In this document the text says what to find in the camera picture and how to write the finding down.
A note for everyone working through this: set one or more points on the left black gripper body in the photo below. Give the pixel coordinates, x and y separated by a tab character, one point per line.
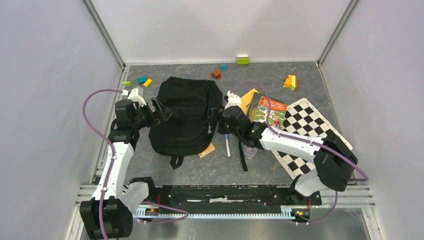
144	116

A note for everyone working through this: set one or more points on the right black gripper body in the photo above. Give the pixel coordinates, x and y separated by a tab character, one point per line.
224	128

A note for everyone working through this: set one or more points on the black student backpack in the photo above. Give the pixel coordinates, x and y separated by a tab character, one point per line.
185	132

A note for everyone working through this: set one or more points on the orange treehouse book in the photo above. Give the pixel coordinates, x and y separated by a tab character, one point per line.
275	111

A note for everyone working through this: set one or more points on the green illustrated book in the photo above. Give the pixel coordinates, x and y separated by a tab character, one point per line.
253	112

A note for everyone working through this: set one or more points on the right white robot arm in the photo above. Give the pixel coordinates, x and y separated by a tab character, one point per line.
334	162

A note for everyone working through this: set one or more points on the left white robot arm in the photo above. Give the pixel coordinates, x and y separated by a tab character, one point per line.
109	212

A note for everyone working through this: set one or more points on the yellow flat booklet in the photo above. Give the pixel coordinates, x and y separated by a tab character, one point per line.
246	100

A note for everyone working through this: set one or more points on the white blue marker pen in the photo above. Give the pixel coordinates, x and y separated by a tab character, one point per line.
227	145

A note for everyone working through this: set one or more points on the yellow small block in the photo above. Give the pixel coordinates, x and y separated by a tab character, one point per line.
148	82

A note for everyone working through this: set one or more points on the brown spiral notebook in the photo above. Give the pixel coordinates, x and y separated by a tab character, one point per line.
207	151

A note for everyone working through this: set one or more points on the green half-round block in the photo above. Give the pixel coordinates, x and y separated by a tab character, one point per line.
127	83

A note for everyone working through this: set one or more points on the clear paperclip jar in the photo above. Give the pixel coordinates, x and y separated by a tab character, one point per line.
249	152

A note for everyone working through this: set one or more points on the teal block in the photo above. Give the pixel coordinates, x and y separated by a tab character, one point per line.
141	80

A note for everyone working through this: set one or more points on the brown cube block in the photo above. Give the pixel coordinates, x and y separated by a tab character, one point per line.
216	74

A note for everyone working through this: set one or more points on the green white block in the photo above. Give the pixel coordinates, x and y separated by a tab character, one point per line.
242	59

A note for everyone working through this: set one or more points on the orange stepped block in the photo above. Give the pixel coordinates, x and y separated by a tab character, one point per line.
288	82

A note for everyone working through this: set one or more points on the black white chessboard mat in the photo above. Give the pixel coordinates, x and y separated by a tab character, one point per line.
304	119

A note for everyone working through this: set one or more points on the yellow-green block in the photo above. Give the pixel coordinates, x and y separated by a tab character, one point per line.
294	82

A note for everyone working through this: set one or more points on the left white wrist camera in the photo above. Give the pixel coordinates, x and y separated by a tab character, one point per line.
136	95

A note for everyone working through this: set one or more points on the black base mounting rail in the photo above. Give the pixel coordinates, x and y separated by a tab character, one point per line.
230	199

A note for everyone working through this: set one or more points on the white cable duct strip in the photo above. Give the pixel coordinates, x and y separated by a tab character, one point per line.
282	214

